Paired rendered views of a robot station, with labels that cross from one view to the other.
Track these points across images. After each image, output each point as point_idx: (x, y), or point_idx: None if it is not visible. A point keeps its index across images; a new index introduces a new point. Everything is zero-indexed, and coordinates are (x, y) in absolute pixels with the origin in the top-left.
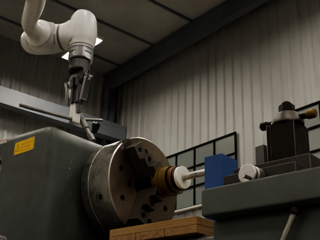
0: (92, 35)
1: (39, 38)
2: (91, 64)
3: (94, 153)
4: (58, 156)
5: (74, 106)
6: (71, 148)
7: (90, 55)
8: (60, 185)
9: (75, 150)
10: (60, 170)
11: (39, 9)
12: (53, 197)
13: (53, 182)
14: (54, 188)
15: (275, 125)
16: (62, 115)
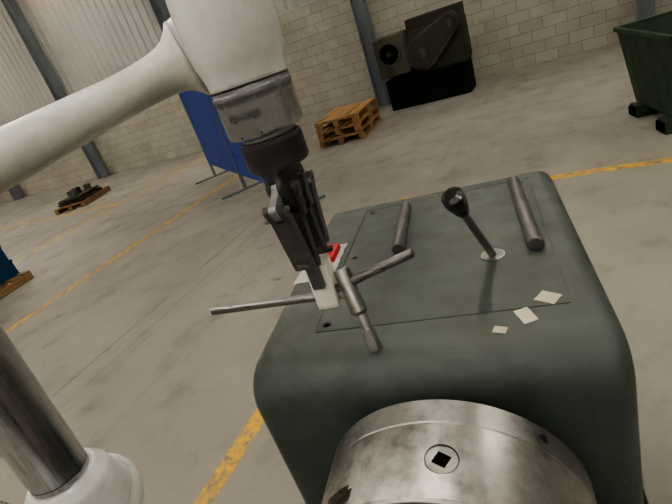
0: (219, 51)
1: (188, 87)
2: (295, 121)
3: (337, 449)
4: (283, 439)
5: (306, 273)
6: (303, 418)
7: (255, 121)
8: (316, 481)
9: (317, 418)
10: (301, 459)
11: (19, 179)
12: (311, 499)
13: (299, 478)
14: (305, 487)
15: None
16: (294, 301)
